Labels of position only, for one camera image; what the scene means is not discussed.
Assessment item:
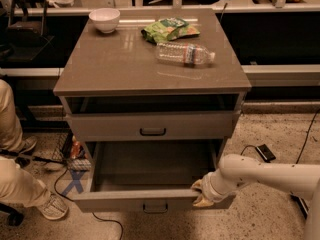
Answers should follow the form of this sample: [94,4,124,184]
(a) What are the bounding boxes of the black cable left floor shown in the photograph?
[53,167,125,240]

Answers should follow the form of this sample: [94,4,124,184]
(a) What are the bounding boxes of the white sneaker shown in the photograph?
[37,193,68,221]

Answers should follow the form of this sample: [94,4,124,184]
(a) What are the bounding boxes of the black phone on floor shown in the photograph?
[256,144,276,162]

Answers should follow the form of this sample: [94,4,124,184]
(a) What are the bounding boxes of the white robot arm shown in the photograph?
[191,154,320,240]

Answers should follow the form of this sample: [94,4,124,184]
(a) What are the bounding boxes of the green snack bag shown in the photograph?
[141,17,200,44]

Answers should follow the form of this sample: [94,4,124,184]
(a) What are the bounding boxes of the black cable right floor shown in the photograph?
[239,108,320,165]

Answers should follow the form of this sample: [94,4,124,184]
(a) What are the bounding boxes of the black cable floor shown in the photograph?
[239,108,320,165]
[53,167,125,240]

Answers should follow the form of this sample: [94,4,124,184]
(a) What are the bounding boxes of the black chair base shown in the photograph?
[0,203,24,226]

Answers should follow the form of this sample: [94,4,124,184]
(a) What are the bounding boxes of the orange item in basket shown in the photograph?
[70,136,82,159]

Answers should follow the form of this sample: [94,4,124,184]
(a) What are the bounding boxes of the grey drawer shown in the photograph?
[74,140,217,214]
[66,111,240,142]

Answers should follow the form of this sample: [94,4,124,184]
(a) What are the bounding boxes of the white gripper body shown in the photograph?
[200,170,237,204]

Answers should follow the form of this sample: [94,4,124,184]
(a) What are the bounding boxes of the white bowl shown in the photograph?
[89,8,120,33]

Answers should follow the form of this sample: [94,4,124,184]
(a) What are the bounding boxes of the clear plastic water bottle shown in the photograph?
[156,42,215,65]

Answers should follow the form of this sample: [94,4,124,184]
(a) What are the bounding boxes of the person leg beige trousers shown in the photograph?
[0,80,51,207]

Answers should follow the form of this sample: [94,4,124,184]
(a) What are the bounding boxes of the grey top drawer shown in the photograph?
[66,111,240,142]

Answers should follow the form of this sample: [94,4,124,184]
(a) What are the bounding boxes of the grey drawer cabinet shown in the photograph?
[54,9,251,155]

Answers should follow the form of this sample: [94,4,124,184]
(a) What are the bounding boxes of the black bar on floor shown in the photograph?
[291,196,309,218]

